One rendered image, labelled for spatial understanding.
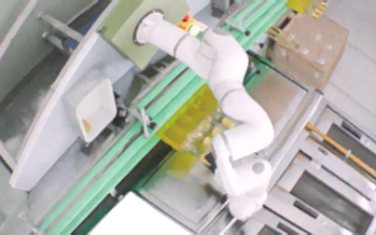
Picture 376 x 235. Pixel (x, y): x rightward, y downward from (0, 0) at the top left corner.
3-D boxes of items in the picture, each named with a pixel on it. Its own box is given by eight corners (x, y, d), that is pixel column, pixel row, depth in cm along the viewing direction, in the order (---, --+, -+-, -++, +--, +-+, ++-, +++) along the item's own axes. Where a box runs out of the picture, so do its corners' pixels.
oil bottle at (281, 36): (257, 30, 223) (297, 53, 213) (257, 23, 218) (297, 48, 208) (261, 24, 224) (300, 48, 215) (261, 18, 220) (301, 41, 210)
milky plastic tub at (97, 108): (74, 131, 157) (88, 145, 154) (62, 97, 139) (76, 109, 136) (103, 103, 165) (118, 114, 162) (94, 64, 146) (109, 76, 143)
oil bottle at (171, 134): (143, 127, 176) (186, 157, 168) (141, 118, 171) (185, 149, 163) (152, 117, 178) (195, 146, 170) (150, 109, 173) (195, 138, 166)
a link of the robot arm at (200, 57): (169, 63, 140) (210, 89, 135) (180, 30, 133) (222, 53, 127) (187, 55, 147) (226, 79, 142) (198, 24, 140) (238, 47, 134)
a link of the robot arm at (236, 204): (257, 166, 133) (253, 188, 152) (225, 190, 130) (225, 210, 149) (273, 184, 130) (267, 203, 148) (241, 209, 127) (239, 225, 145)
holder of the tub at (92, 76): (76, 138, 162) (89, 149, 159) (61, 96, 139) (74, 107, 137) (104, 110, 169) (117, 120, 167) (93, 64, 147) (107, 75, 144)
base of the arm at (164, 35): (126, 35, 138) (160, 56, 133) (146, 6, 137) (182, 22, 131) (146, 45, 153) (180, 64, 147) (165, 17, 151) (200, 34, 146)
